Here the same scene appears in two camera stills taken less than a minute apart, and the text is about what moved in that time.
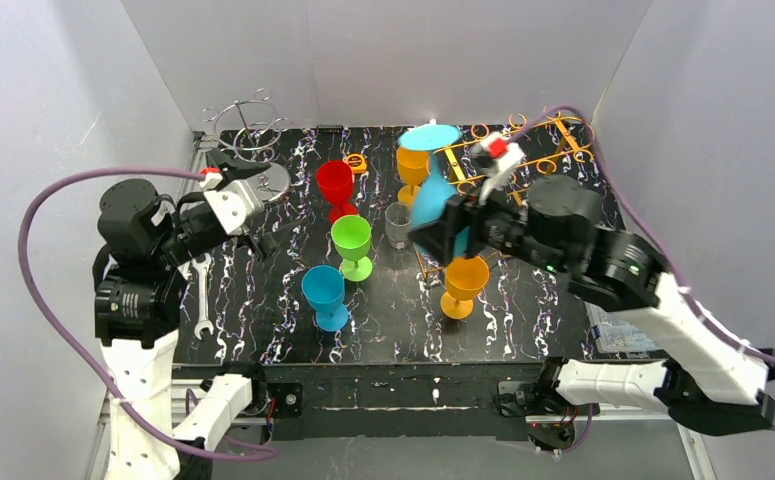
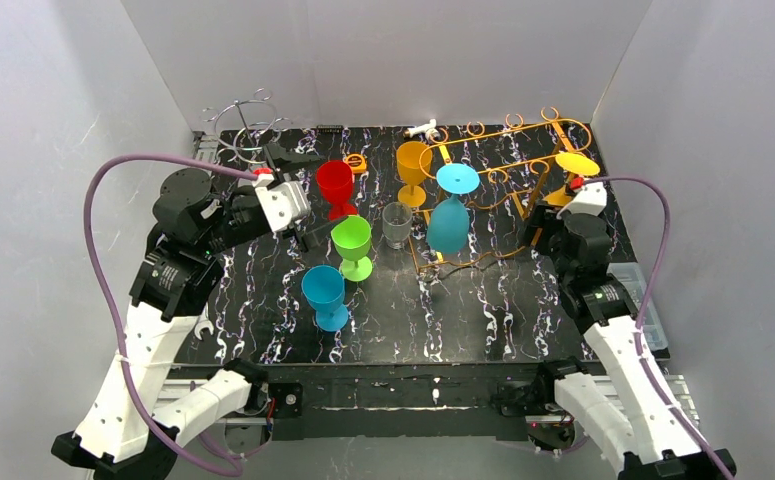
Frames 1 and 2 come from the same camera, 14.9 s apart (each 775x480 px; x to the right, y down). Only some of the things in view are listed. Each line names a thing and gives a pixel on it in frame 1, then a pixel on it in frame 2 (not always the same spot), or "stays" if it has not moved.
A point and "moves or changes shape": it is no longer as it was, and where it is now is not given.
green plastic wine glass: (351, 235) stays
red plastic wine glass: (335, 178) stays
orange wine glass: (465, 278) to (571, 163)
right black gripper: (458, 225) to (536, 225)
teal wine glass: (428, 138) moves or changes shape
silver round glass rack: (248, 131) stays
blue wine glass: (323, 288) stays
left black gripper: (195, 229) to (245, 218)
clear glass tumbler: (398, 220) stays
